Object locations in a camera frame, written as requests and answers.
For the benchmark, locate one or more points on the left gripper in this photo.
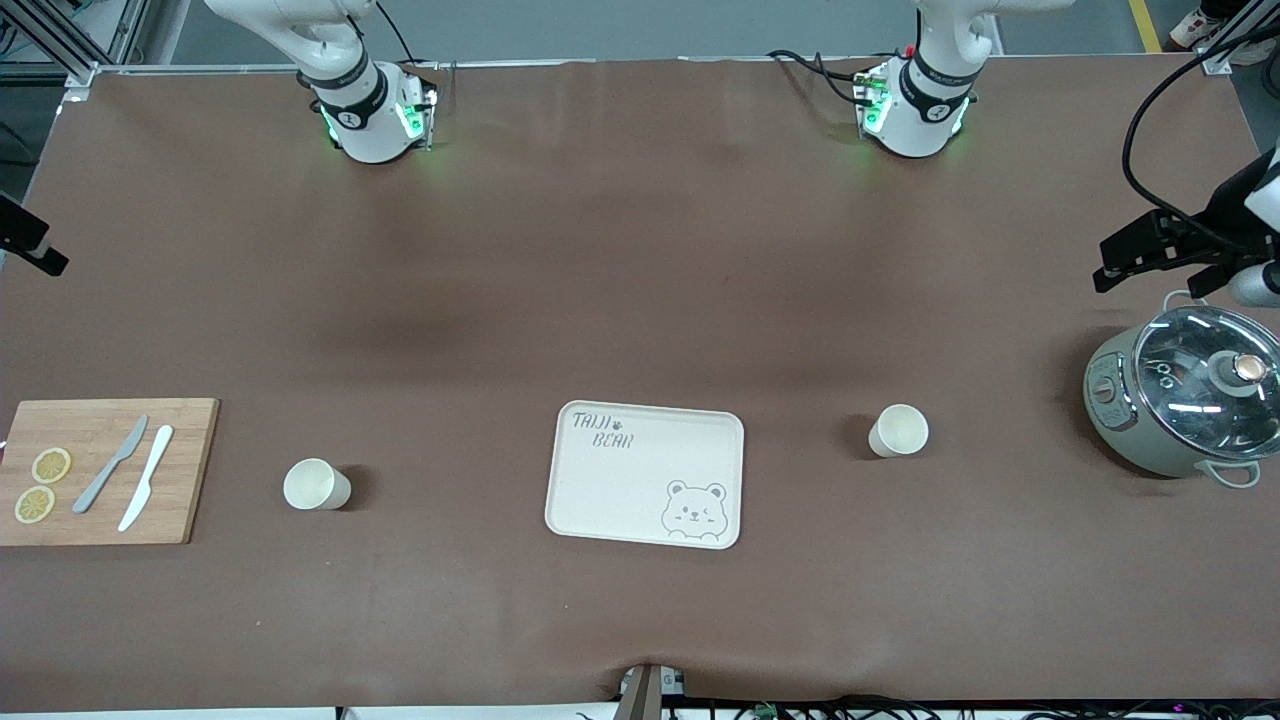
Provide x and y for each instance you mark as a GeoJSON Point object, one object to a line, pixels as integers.
{"type": "Point", "coordinates": [1222, 213]}

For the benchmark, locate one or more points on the white plastic cup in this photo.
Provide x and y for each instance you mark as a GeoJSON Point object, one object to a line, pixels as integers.
{"type": "Point", "coordinates": [898, 432]}
{"type": "Point", "coordinates": [315, 485]}

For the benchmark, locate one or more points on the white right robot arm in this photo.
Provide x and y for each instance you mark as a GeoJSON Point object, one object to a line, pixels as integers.
{"type": "Point", "coordinates": [365, 120]}

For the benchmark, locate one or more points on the cream bear print tray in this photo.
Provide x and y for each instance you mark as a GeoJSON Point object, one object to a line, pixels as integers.
{"type": "Point", "coordinates": [630, 490]}

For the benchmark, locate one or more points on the glass pot lid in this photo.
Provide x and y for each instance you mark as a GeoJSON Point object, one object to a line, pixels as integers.
{"type": "Point", "coordinates": [1190, 370]}

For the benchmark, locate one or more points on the grey-green electric cooker pot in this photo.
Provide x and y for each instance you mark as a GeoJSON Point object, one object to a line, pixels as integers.
{"type": "Point", "coordinates": [1115, 400]}

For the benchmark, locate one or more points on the lemon slice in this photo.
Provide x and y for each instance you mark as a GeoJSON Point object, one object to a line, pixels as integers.
{"type": "Point", "coordinates": [51, 465]}
{"type": "Point", "coordinates": [35, 504]}

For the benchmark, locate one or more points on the white shoe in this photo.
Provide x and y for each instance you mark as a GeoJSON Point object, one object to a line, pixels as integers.
{"type": "Point", "coordinates": [1195, 28]}

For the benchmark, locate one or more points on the grey plastic knife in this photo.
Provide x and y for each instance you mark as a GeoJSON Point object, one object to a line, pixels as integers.
{"type": "Point", "coordinates": [110, 465]}

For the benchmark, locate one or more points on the white plastic knife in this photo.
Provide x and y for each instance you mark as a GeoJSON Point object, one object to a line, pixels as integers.
{"type": "Point", "coordinates": [148, 475]}

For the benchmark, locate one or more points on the bamboo cutting board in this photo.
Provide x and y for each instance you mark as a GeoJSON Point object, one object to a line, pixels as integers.
{"type": "Point", "coordinates": [190, 470]}

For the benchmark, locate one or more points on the brown table mat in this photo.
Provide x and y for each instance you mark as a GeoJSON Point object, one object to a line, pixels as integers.
{"type": "Point", "coordinates": [640, 250]}

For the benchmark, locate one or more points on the aluminium frame corner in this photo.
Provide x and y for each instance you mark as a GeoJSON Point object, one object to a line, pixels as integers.
{"type": "Point", "coordinates": [1218, 62]}
{"type": "Point", "coordinates": [82, 72]}

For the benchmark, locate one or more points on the grey table edge mount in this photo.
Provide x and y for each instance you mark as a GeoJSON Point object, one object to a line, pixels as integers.
{"type": "Point", "coordinates": [645, 690]}

